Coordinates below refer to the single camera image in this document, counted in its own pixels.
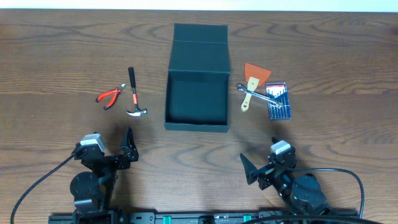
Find small black claw hammer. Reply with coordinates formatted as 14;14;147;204
126;67;147;117

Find red handled pliers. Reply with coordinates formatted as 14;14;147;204
95;83;126;110

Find blue screwdriver set case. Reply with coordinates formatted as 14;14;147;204
265;83;292;120

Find silver combination wrench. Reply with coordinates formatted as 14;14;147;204
237;84;283;108

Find orange scraper wooden handle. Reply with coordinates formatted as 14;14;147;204
240;62;272;113

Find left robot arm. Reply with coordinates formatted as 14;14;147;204
70;128;139;215

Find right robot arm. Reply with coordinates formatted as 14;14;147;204
240;144;331;215

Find dark green open box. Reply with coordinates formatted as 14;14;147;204
164;24;231;133

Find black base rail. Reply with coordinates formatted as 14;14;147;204
48;210;360;224

